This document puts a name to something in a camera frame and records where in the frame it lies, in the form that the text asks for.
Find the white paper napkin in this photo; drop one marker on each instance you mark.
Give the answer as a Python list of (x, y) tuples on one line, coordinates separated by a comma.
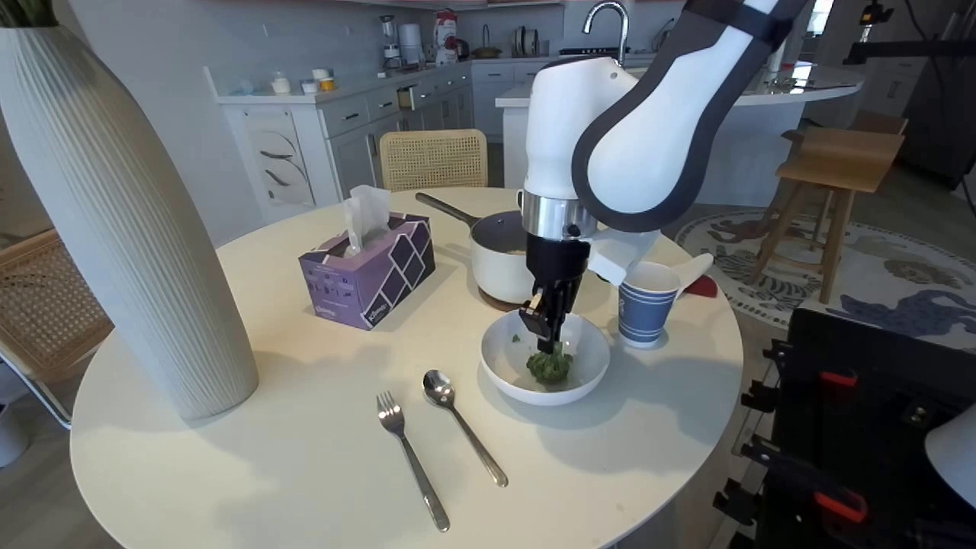
[(673, 267)]

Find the silver fork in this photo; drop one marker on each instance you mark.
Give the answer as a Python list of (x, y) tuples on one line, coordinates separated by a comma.
[(393, 422)]

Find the purple tissue box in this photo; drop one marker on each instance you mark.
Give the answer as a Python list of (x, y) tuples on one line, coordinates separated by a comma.
[(374, 263)]

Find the green broccoli piece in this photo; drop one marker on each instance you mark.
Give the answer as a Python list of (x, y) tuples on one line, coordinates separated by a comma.
[(549, 366)]

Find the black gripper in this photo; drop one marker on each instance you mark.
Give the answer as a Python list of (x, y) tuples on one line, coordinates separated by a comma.
[(555, 272)]

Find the white pot with handle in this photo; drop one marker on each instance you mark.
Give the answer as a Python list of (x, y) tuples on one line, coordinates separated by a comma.
[(499, 257)]

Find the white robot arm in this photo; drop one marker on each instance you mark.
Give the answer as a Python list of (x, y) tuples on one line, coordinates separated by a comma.
[(616, 156)]

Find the red silicone spatula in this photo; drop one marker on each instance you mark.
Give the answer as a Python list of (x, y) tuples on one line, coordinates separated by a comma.
[(703, 287)]

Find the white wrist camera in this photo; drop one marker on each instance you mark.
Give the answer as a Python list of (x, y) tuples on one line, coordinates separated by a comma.
[(609, 269)]

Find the white kitchen island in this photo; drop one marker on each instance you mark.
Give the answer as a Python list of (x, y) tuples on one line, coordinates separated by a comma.
[(751, 143)]

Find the black equipment cart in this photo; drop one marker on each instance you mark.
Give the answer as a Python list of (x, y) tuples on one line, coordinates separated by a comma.
[(846, 466)]

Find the beige upholstered chair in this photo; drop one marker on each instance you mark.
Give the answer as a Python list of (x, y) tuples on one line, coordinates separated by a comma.
[(428, 161)]

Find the silver spoon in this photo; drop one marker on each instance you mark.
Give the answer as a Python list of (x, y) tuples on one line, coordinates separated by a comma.
[(438, 387)]

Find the woven cane chair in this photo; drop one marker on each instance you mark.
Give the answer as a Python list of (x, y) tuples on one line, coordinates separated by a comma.
[(50, 322)]

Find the patterned round rug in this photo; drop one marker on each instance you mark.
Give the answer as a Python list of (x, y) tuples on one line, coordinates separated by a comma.
[(881, 279)]

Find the blue white paper cup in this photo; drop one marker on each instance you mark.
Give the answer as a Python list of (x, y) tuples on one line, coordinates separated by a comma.
[(644, 302)]

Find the wooden bar stool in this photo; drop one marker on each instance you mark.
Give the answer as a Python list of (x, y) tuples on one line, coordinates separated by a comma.
[(843, 164)]

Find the white ceramic bowl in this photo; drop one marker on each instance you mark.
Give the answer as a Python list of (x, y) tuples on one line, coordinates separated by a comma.
[(503, 359)]

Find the white ribbed floor vase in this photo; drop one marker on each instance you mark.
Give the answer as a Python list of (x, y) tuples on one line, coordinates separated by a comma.
[(126, 219)]

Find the white kitchen cabinet counter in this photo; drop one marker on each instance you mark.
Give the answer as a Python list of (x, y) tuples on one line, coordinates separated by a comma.
[(305, 148)]

